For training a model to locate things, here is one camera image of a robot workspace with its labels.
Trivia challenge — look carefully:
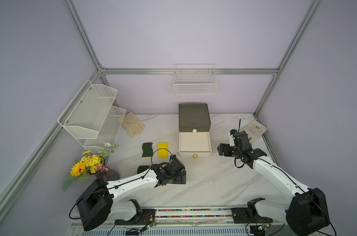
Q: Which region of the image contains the green yellow sponge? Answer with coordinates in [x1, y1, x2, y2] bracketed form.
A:
[142, 142, 153, 158]
[137, 165, 150, 174]

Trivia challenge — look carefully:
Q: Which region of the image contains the olive white yellow drawer cabinet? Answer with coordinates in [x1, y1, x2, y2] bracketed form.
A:
[178, 103, 211, 132]

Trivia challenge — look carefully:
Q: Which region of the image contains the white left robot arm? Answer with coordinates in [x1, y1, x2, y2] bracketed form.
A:
[76, 158, 186, 231]

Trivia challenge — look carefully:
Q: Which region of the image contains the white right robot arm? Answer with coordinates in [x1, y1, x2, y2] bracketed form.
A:
[217, 129, 332, 236]

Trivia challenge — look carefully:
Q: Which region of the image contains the purple glass vase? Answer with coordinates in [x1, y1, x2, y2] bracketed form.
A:
[94, 168, 120, 182]

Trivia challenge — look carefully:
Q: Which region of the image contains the beige work glove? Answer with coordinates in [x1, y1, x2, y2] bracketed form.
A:
[122, 112, 145, 137]

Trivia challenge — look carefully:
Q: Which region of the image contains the yellow sunflower bouquet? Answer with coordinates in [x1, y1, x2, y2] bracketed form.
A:
[61, 143, 119, 192]

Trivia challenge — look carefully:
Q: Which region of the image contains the white mesh two-tier shelf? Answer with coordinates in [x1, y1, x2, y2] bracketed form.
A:
[57, 80, 126, 152]

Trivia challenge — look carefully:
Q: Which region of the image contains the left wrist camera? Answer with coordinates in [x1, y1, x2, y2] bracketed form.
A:
[169, 154, 176, 163]

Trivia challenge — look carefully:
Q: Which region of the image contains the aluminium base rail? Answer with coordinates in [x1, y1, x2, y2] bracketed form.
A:
[67, 205, 321, 236]

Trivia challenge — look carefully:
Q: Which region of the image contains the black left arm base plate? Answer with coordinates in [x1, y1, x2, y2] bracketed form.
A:
[114, 199, 156, 226]

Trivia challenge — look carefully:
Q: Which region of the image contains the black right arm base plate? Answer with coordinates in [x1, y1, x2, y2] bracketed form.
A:
[231, 198, 273, 224]

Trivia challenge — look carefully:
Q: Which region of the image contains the white wire wall basket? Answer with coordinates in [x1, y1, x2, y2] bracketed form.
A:
[173, 64, 218, 95]

